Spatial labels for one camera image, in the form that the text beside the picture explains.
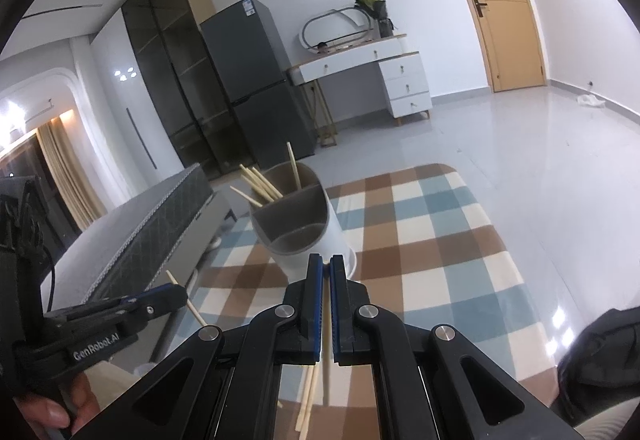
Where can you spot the checked rug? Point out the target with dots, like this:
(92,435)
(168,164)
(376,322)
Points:
(440,270)

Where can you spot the oval mirror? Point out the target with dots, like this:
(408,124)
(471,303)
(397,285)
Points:
(330,28)

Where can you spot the dark cloth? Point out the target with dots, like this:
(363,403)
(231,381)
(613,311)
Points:
(600,360)

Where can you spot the grey quilted bed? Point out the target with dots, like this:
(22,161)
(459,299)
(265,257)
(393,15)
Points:
(145,220)

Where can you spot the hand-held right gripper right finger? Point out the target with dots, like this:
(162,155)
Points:
(337,310)

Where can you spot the beige curtain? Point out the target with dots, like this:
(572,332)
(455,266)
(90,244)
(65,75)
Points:
(65,170)

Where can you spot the dark grey fridge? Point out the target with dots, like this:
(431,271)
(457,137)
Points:
(250,70)

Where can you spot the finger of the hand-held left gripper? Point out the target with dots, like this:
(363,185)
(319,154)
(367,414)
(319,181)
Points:
(160,299)

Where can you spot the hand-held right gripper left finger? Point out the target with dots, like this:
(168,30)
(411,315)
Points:
(314,310)

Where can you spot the bunch of wooden chopsticks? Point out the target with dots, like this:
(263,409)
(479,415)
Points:
(294,170)

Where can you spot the wooden door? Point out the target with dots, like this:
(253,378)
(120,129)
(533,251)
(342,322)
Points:
(500,20)

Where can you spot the dark glass cabinet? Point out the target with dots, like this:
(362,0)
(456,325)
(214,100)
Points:
(165,70)

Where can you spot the single wooden chopstick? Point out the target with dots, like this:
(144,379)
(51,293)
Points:
(306,400)
(197,315)

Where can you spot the white utensil holder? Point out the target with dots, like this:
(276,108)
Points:
(340,240)

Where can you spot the white cloth scrap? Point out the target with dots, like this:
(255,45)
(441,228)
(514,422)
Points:
(590,100)

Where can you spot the white desk with drawers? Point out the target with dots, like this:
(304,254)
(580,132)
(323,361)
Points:
(405,85)

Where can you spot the white wardrobe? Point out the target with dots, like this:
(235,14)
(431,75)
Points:
(125,120)

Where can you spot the person's left hand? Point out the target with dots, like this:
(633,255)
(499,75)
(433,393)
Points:
(45,412)

